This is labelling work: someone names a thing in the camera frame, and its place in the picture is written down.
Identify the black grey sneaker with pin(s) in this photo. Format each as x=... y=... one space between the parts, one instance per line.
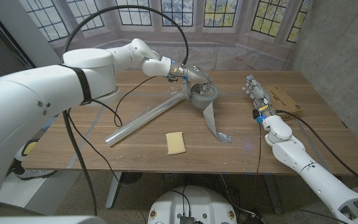
x=34 y=174

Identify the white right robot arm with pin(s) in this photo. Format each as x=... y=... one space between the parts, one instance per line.
x=315 y=174

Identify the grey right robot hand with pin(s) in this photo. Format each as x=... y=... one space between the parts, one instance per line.
x=259 y=95

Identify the grey duct tape roll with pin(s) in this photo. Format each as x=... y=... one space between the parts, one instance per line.
x=205 y=101

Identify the clear plastic tube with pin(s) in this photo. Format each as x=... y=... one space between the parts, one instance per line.
x=145 y=119

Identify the yellow sponge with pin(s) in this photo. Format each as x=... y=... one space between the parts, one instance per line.
x=176 y=143

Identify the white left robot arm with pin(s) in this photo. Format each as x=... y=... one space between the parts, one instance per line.
x=36 y=102

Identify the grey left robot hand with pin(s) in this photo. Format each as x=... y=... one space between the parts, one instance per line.
x=196 y=74

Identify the grey metal table leg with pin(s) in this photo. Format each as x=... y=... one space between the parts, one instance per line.
x=273 y=194
x=113 y=189

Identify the black round base under table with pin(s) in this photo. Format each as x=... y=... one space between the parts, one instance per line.
x=131 y=177

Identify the printed window backdrop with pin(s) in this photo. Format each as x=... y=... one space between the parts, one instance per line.
x=228 y=46

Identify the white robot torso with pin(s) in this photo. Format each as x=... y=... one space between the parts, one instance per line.
x=193 y=202

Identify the yellow black floor object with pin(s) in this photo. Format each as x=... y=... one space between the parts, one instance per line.
x=30 y=147

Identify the brown cardboard box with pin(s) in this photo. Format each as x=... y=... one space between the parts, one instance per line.
x=287 y=101

